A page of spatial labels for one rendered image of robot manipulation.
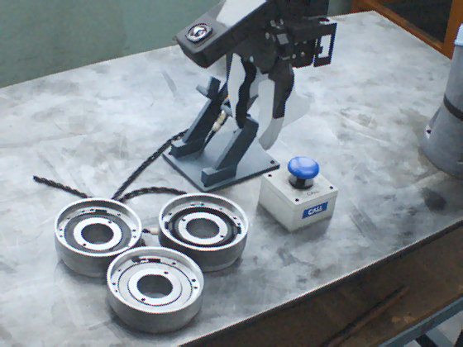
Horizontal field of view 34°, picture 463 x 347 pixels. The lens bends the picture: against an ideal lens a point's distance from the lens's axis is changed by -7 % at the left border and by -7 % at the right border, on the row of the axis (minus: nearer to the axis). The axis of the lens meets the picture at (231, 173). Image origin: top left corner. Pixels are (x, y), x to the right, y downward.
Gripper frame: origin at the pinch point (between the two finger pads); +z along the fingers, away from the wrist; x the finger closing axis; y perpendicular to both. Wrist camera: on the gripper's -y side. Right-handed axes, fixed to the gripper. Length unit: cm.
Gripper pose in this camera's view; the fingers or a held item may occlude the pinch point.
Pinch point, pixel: (248, 130)
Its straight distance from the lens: 88.2
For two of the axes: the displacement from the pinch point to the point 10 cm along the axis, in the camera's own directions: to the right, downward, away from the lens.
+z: -1.0, 8.1, 5.8
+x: -5.6, -5.3, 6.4
